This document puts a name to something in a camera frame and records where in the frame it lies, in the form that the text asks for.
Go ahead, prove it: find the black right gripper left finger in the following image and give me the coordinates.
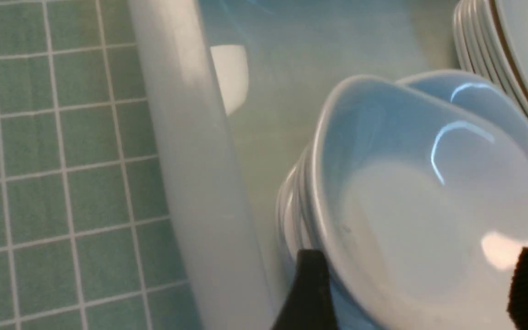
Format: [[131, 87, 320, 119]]
[[272, 249, 338, 330]]

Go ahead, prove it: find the white bowl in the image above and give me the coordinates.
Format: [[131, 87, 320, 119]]
[[312, 76, 528, 330]]

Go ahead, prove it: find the stack of white bowls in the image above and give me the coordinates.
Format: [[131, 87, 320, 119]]
[[275, 69, 528, 330]]

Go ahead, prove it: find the large white plastic tub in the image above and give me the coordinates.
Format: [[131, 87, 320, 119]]
[[128, 0, 458, 330]]

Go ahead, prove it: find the green checked tablecloth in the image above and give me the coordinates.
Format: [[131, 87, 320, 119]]
[[0, 0, 203, 330]]

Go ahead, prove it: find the stack of white square plates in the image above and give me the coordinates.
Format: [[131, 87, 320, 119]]
[[452, 0, 528, 118]]

